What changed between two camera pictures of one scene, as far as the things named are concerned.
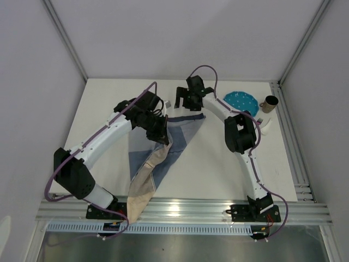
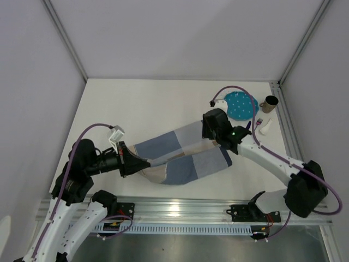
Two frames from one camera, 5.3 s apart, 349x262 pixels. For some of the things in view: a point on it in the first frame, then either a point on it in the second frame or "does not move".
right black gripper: [182, 93] to [206, 133]
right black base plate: [245, 213] does not move
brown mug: [270, 103] does not move
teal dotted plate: [243, 101] does not move
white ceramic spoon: [265, 129] does not move
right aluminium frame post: [307, 35] does not move
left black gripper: [161, 135] to [129, 163]
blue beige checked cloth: [149, 160] to [181, 155]
